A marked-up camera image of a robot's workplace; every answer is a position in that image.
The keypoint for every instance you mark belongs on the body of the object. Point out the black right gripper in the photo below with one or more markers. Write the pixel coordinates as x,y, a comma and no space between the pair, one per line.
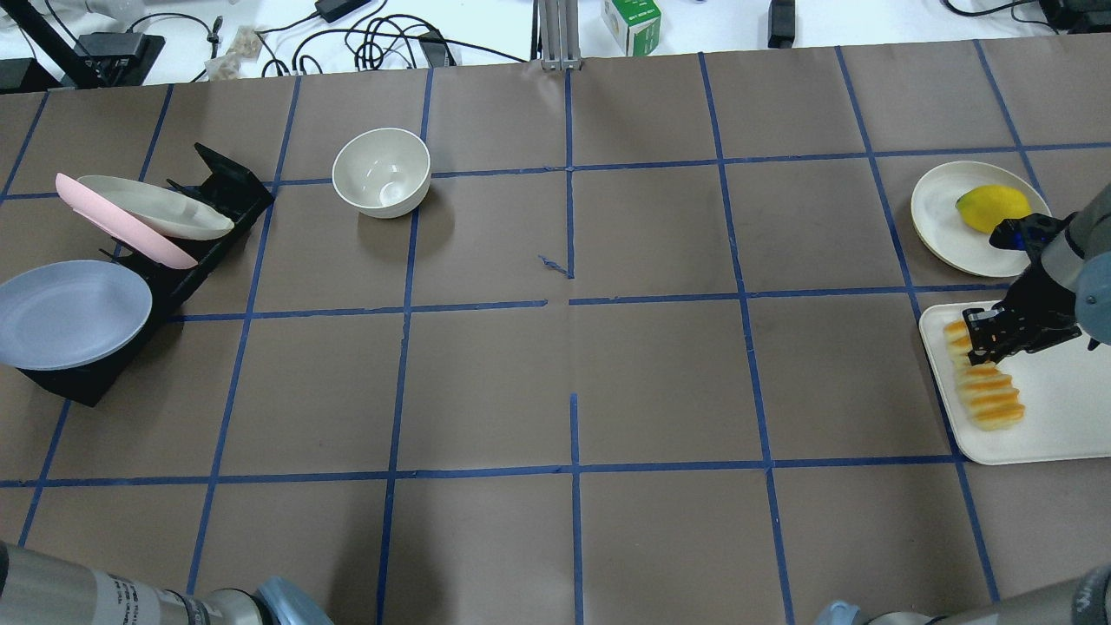
1044,301

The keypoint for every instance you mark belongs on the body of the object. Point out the yellow ridged bread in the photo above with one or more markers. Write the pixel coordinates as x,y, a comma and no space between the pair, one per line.
989,397

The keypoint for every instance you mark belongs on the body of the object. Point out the blue plate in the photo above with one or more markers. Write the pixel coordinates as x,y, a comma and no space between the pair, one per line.
71,313

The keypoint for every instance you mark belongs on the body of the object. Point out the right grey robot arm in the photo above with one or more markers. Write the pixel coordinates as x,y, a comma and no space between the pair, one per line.
1078,260

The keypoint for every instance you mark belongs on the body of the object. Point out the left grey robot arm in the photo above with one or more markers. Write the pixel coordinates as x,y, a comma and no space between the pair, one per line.
41,589

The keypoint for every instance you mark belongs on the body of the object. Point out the cream plate with lemon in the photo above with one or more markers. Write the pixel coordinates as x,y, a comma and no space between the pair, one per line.
941,228

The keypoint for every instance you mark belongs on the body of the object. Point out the black plate rack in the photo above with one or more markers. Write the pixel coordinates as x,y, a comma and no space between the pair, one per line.
230,188

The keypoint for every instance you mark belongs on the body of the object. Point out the cream plate in rack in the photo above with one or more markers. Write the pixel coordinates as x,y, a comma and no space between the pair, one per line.
170,213

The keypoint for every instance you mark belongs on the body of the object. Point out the pink plate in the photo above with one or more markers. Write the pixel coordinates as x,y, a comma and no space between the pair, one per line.
121,225

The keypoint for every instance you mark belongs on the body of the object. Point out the white serving tray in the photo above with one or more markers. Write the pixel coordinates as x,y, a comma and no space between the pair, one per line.
1064,390

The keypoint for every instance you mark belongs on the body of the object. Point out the yellow lemon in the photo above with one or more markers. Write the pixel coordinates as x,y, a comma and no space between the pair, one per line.
984,208

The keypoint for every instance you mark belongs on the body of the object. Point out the green white carton box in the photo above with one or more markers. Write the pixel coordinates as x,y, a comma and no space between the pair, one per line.
635,25

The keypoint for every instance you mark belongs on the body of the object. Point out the cream ceramic bowl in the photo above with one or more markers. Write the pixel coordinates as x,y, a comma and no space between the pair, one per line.
384,173

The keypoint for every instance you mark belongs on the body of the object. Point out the black power adapter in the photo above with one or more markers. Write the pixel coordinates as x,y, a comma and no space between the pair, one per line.
333,10

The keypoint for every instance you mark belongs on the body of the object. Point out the bag of nuts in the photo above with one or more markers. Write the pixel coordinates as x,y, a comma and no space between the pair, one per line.
244,48

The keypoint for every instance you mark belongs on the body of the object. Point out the black monitor stand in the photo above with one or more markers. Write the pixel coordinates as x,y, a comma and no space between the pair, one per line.
95,60

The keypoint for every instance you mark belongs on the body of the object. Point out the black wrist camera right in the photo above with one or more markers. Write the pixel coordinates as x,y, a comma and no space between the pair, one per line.
1031,234

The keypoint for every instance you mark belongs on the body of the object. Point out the aluminium frame post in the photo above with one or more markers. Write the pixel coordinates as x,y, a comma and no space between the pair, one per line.
555,35

